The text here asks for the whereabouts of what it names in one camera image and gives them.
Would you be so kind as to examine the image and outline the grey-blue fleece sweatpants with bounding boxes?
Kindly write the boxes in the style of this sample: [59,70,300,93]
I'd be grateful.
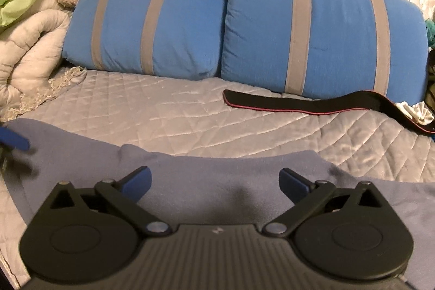
[1,119,434,289]

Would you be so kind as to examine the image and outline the grey quilted bedspread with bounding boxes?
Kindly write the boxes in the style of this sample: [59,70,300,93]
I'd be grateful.
[0,67,435,290]

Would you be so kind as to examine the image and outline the light grey padded comforter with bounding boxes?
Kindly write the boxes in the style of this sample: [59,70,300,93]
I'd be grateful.
[1,0,72,107]

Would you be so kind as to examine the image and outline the white crumpled cloth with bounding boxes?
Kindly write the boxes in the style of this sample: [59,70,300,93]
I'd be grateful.
[395,102,434,126]

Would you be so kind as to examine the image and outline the blue grey-striped pillow right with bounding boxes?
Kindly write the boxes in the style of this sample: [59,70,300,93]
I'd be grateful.
[221,0,428,104]

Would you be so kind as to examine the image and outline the blue grey-striped pillow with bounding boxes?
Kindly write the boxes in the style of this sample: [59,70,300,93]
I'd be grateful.
[62,0,227,80]
[221,0,428,104]

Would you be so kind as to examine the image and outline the blue grey-striped pillow left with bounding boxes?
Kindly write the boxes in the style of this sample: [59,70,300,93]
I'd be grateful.
[62,0,227,80]

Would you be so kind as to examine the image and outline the teal knitted item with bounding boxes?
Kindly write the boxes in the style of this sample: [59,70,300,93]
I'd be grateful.
[425,19,435,49]

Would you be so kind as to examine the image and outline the black strap with red edge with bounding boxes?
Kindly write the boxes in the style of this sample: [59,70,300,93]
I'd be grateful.
[222,89,435,135]

